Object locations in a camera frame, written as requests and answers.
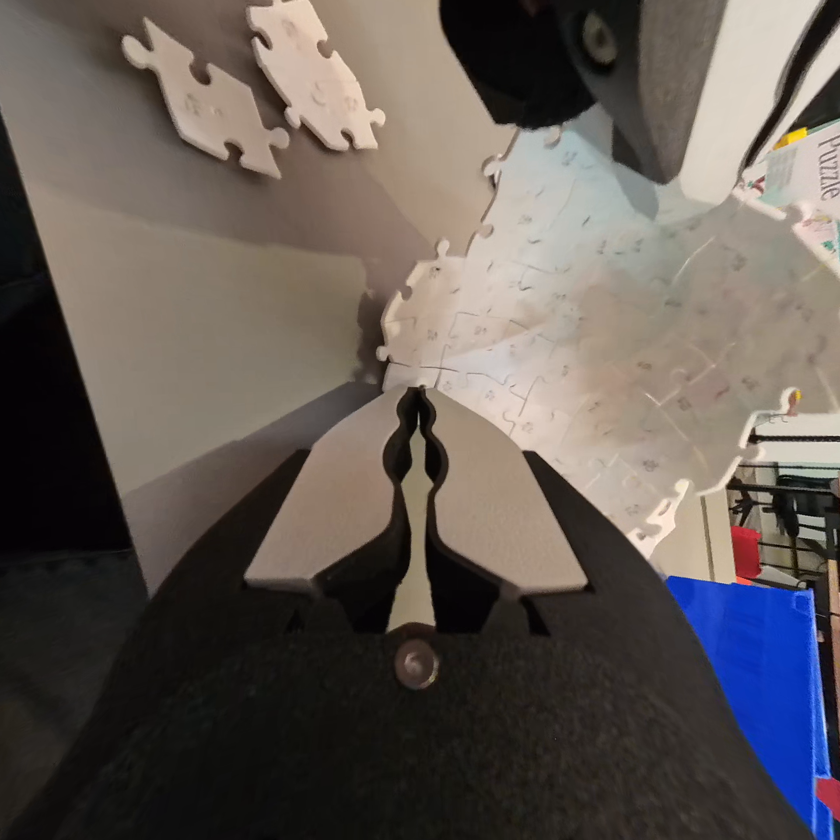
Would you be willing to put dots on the red plastic bin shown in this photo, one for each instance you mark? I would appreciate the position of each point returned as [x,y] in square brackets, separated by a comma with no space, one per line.
[746,551]

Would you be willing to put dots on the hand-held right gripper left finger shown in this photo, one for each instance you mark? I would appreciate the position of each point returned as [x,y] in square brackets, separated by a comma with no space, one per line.
[328,512]

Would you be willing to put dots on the white puzzle ball shell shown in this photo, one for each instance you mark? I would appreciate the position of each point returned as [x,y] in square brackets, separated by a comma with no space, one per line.
[590,315]

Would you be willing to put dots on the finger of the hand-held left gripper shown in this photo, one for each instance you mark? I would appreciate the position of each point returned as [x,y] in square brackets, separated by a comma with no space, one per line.
[741,79]
[817,65]

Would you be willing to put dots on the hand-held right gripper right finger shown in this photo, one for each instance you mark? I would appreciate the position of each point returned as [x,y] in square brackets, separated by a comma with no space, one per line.
[505,518]

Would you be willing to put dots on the blue plastic bin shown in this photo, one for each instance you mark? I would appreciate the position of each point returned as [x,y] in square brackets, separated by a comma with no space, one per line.
[754,656]

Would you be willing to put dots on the colourful puzzle ball box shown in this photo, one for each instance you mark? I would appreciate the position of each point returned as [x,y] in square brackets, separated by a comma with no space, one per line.
[807,170]

